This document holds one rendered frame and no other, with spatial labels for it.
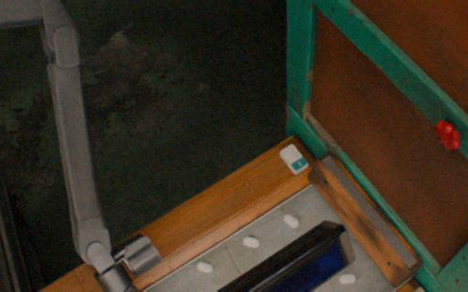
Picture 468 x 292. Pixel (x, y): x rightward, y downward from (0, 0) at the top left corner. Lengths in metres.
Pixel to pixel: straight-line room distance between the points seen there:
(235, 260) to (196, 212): 0.13
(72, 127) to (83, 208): 0.15
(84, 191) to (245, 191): 0.38
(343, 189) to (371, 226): 0.09
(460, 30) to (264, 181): 0.67
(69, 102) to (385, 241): 0.64
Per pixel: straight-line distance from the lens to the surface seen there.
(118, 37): 2.56
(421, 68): 0.75
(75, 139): 0.99
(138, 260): 1.04
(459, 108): 0.73
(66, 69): 0.98
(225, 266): 1.16
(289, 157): 1.20
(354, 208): 1.09
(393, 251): 1.06
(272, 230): 1.18
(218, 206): 1.18
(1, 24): 0.99
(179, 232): 1.17
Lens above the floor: 1.85
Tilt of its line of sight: 61 degrees down
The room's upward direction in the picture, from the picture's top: 9 degrees counter-clockwise
